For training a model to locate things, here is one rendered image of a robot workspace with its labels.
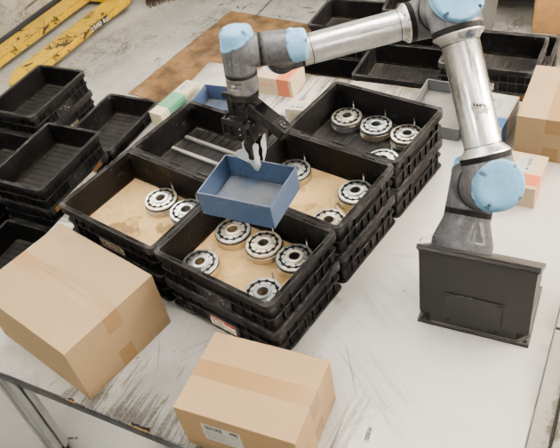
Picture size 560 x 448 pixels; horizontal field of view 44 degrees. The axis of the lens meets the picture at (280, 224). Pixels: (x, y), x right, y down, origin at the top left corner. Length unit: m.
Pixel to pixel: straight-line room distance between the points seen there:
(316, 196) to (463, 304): 0.56
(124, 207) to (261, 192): 0.61
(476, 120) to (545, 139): 0.74
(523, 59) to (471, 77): 1.68
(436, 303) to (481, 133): 0.46
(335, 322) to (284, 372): 0.33
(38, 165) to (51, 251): 1.16
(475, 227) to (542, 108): 0.70
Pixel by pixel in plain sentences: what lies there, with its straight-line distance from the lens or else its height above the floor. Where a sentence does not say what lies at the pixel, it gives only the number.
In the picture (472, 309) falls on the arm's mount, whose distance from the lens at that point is 1.78.
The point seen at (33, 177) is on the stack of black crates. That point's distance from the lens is 3.11.
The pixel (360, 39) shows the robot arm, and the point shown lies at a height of 1.35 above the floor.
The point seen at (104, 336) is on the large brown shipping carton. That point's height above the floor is 0.85.
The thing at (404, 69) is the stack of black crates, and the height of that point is 0.38.
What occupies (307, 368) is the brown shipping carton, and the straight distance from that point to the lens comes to 1.61.
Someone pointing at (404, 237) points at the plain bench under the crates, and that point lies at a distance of 2.08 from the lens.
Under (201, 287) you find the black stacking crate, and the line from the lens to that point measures 1.81.
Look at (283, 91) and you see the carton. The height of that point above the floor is 0.73.
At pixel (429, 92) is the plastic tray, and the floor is 0.70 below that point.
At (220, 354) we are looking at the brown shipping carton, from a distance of 1.68.
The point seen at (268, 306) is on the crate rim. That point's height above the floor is 0.93.
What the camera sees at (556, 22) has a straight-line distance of 4.45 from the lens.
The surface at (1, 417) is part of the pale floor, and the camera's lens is 2.95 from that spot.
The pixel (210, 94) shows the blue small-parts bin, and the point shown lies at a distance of 2.81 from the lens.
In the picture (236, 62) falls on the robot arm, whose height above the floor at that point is 1.41.
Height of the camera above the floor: 2.18
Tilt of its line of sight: 43 degrees down
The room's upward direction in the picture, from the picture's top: 12 degrees counter-clockwise
